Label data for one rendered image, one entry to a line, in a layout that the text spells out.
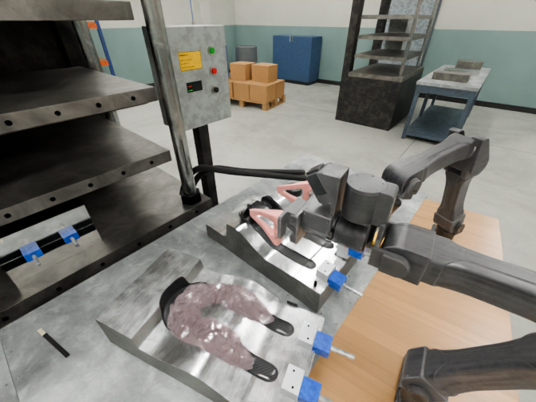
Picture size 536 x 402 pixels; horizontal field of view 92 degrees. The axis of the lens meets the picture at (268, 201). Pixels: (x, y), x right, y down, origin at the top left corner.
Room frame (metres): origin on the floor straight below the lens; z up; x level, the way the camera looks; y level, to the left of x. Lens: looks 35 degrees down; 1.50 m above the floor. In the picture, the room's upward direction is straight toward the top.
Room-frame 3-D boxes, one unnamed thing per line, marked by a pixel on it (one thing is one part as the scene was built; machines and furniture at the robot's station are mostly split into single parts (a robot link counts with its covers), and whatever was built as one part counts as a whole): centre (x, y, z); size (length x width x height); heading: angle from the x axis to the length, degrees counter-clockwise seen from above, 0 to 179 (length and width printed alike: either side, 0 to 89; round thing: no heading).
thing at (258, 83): (5.81, 0.34, 0.37); 1.20 x 0.82 x 0.74; 60
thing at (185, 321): (0.37, 0.13, 0.90); 0.26 x 0.18 x 0.08; 66
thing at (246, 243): (0.69, -0.04, 0.87); 0.50 x 0.26 x 0.14; 49
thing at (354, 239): (0.33, -0.14, 1.21); 0.07 x 0.06 x 0.07; 57
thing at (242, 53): (7.78, 0.57, 0.44); 0.59 x 0.59 x 0.88
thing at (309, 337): (0.31, -0.14, 0.86); 0.13 x 0.05 x 0.05; 66
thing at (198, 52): (1.31, 0.35, 0.74); 0.30 x 0.22 x 1.47; 139
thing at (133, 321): (0.36, 0.13, 0.86); 0.50 x 0.26 x 0.11; 66
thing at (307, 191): (0.43, -0.05, 1.20); 0.09 x 0.07 x 0.07; 57
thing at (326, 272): (0.47, -0.20, 0.89); 0.13 x 0.05 x 0.05; 49
